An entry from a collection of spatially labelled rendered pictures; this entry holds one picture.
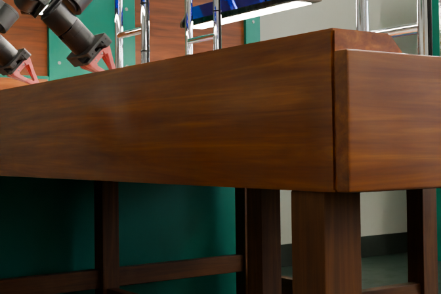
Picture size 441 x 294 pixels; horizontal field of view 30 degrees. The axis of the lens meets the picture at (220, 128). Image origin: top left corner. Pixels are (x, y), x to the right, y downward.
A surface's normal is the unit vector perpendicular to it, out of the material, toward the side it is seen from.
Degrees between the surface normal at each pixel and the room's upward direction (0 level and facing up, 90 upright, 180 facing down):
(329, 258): 90
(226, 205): 90
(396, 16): 90
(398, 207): 90
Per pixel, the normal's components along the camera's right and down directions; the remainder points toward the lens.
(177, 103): -0.82, 0.00
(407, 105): 0.58, -0.03
